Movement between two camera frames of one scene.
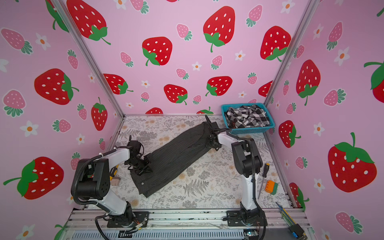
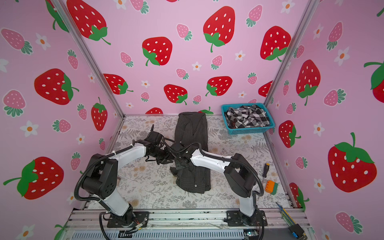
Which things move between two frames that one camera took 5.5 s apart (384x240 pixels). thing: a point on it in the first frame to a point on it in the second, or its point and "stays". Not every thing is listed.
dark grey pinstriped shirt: [182, 151] to [192, 128]
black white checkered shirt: [244, 116] stays
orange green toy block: [271, 187] stays
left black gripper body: [141, 166] to [162, 155]
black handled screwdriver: [265, 176] stays
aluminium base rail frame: [85, 224] stays
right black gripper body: [211, 144] to [177, 162]
